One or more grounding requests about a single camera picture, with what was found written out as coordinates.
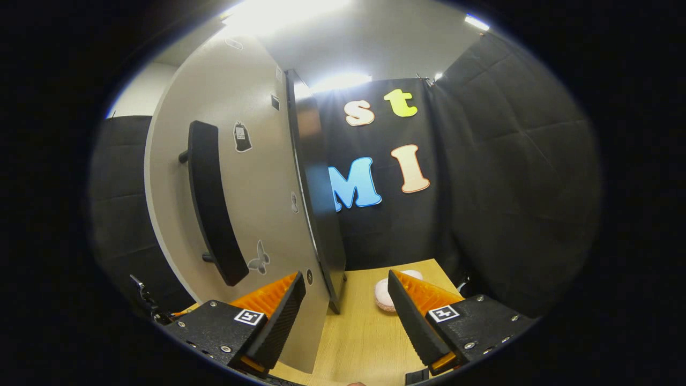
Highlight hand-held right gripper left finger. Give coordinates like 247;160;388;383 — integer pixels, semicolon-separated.
163;271;307;378

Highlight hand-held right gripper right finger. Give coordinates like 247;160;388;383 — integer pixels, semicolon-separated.
387;270;536;376

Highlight black cabinet door handle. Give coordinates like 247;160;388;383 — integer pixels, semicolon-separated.
178;121;250;287

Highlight white cabinet door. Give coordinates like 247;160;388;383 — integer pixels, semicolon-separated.
144;33;335;374

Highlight pink plush toy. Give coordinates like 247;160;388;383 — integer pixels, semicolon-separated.
374;270;424;313

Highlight black backdrop cloth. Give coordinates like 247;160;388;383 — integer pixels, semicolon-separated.
88;32;603;317

